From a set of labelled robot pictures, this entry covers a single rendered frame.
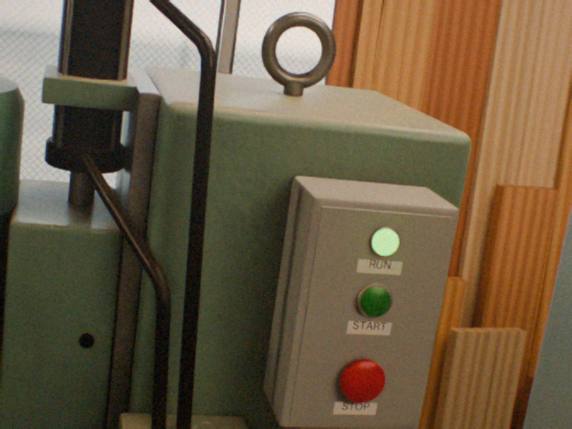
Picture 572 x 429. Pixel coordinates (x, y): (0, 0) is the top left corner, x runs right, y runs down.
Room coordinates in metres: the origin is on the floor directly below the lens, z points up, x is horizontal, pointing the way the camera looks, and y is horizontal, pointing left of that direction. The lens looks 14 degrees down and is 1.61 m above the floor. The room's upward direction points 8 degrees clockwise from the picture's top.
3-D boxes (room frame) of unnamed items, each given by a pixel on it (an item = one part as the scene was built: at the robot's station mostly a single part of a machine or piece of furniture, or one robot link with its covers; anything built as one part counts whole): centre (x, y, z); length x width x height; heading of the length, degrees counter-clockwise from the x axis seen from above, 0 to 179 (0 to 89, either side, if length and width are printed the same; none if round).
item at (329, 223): (0.61, -0.06, 1.40); 0.10 x 0.06 x 0.16; 105
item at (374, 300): (0.58, -0.06, 1.42); 0.02 x 0.01 x 0.02; 105
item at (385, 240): (0.58, -0.06, 1.46); 0.02 x 0.01 x 0.02; 105
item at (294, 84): (0.74, 0.01, 1.55); 0.06 x 0.02 x 0.06; 105
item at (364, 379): (0.58, -0.06, 1.36); 0.03 x 0.01 x 0.03; 105
